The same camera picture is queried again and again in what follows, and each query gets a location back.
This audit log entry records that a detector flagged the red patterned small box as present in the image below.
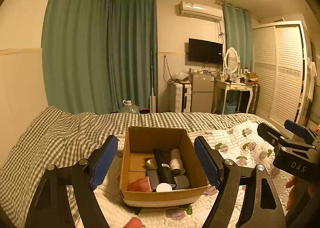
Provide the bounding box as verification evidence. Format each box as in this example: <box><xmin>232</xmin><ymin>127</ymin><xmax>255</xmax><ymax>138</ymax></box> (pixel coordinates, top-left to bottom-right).
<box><xmin>127</xmin><ymin>177</ymin><xmax>152</xmax><ymax>193</ymax></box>

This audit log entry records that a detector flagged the white dressing table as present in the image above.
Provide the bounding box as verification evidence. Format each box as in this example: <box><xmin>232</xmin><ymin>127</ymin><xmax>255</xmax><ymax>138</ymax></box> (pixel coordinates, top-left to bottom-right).
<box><xmin>212</xmin><ymin>80</ymin><xmax>253</xmax><ymax>115</ymax></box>

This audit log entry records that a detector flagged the silver mini refrigerator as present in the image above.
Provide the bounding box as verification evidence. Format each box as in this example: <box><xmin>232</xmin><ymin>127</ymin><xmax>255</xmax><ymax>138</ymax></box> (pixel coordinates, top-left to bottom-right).
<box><xmin>189</xmin><ymin>73</ymin><xmax>214</xmax><ymax>113</ymax></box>

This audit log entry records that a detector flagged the white square charger adapter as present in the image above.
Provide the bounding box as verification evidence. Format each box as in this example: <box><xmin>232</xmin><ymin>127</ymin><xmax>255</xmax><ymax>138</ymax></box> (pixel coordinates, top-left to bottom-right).
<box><xmin>174</xmin><ymin>175</ymin><xmax>190</xmax><ymax>190</ymax></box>

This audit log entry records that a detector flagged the green curtain right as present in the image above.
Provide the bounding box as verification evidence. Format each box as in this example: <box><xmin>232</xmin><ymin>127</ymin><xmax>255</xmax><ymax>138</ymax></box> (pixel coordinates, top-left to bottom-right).
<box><xmin>222</xmin><ymin>2</ymin><xmax>253</xmax><ymax>71</ymax></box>

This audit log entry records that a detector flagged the large clear water jug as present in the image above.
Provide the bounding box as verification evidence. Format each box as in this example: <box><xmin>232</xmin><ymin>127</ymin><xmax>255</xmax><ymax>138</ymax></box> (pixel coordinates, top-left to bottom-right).
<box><xmin>119</xmin><ymin>100</ymin><xmax>140</xmax><ymax>114</ymax></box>

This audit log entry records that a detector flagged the dark checkered suitcase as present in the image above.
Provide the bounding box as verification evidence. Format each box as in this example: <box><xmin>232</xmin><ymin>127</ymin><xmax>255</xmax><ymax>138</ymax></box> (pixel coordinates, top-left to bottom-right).
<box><xmin>248</xmin><ymin>83</ymin><xmax>261</xmax><ymax>114</ymax></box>

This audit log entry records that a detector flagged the green curtain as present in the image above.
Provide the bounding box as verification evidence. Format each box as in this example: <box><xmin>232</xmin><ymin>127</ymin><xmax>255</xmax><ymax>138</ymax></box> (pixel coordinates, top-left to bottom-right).
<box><xmin>41</xmin><ymin>0</ymin><xmax>157</xmax><ymax>114</ymax></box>
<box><xmin>222</xmin><ymin>2</ymin><xmax>253</xmax><ymax>71</ymax></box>

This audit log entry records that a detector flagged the white cylindrical plug device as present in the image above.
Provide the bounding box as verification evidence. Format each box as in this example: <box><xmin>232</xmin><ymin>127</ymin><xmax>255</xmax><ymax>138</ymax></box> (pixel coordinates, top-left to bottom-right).
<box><xmin>169</xmin><ymin>149</ymin><xmax>185</xmax><ymax>175</ymax></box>

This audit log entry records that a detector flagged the white louvered wardrobe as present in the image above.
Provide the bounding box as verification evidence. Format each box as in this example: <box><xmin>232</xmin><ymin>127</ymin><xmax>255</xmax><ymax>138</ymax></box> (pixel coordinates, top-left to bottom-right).
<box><xmin>253</xmin><ymin>21</ymin><xmax>308</xmax><ymax>126</ymax></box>

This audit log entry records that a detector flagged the blue plastic basket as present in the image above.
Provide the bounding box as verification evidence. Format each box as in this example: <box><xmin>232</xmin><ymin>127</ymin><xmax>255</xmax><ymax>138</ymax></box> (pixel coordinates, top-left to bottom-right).
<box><xmin>221</xmin><ymin>100</ymin><xmax>237</xmax><ymax>114</ymax></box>

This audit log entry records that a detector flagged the person right hand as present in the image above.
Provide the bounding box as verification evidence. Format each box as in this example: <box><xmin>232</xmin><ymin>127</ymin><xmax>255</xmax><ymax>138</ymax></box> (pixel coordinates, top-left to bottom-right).
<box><xmin>285</xmin><ymin>176</ymin><xmax>320</xmax><ymax>211</ymax></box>

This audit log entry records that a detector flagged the black wall television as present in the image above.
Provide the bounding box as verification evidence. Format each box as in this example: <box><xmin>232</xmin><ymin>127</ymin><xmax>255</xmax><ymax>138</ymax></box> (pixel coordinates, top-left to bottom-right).
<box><xmin>188</xmin><ymin>38</ymin><xmax>223</xmax><ymax>64</ymax></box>

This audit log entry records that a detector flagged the white flat mop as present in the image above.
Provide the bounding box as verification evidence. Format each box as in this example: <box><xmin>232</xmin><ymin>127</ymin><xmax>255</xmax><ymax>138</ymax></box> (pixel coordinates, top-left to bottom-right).
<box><xmin>149</xmin><ymin>51</ymin><xmax>156</xmax><ymax>113</ymax></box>

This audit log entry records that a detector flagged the white bottle red cap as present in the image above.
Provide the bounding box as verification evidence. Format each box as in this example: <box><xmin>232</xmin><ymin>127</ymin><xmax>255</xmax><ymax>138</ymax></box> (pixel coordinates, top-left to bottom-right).
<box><xmin>156</xmin><ymin>182</ymin><xmax>172</xmax><ymax>192</ymax></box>

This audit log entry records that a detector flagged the small white rectangular box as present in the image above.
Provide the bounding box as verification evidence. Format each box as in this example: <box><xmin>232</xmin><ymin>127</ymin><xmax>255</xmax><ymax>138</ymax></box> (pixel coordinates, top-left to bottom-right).
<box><xmin>146</xmin><ymin>157</ymin><xmax>158</xmax><ymax>170</ymax></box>

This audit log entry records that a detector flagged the floral quilted white blanket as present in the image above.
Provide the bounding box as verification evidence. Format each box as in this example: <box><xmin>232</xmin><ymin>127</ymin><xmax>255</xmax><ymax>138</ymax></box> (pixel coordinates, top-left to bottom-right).
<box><xmin>94</xmin><ymin>121</ymin><xmax>291</xmax><ymax>227</ymax></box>

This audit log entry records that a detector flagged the white wall air conditioner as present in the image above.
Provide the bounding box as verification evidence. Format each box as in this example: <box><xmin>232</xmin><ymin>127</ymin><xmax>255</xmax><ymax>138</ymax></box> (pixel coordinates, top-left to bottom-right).
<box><xmin>179</xmin><ymin>1</ymin><xmax>223</xmax><ymax>22</ymax></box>

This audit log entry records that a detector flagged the black tv remote control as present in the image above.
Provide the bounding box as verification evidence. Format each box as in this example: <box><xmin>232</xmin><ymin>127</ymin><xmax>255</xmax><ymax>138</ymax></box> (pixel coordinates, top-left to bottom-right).
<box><xmin>152</xmin><ymin>149</ymin><xmax>176</xmax><ymax>188</ymax></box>

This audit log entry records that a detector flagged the person left hand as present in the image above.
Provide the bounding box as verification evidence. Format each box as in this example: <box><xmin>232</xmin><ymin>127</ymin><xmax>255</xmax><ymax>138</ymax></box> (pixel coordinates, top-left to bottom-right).
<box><xmin>123</xmin><ymin>217</ymin><xmax>143</xmax><ymax>228</ymax></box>

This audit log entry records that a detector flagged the open cardboard box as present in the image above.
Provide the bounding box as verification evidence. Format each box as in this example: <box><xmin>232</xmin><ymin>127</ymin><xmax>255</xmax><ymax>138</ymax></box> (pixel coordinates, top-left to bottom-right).
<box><xmin>119</xmin><ymin>127</ymin><xmax>208</xmax><ymax>207</ymax></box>

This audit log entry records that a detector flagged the grey checkered bed sheet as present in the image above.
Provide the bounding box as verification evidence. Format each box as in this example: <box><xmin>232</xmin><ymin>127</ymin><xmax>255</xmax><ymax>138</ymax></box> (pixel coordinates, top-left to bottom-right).
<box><xmin>1</xmin><ymin>107</ymin><xmax>285</xmax><ymax>227</ymax></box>

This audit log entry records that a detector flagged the black rectangular box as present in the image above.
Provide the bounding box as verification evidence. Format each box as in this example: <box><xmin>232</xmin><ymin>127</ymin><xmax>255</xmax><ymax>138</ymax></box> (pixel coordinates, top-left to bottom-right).
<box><xmin>146</xmin><ymin>169</ymin><xmax>160</xmax><ymax>191</ymax></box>

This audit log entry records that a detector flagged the white ribbed suitcase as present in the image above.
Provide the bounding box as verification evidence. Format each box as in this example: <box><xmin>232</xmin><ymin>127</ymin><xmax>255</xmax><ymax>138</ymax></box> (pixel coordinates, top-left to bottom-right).
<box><xmin>169</xmin><ymin>82</ymin><xmax>191</xmax><ymax>113</ymax></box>

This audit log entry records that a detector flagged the oval white vanity mirror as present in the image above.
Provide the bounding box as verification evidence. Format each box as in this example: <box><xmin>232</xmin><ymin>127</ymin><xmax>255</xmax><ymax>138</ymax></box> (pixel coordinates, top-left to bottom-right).
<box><xmin>223</xmin><ymin>47</ymin><xmax>240</xmax><ymax>73</ymax></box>

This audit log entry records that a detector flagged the green curtain left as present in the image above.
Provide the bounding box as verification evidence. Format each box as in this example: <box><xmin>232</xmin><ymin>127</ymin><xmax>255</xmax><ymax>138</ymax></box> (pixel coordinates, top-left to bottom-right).
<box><xmin>41</xmin><ymin>0</ymin><xmax>157</xmax><ymax>114</ymax></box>

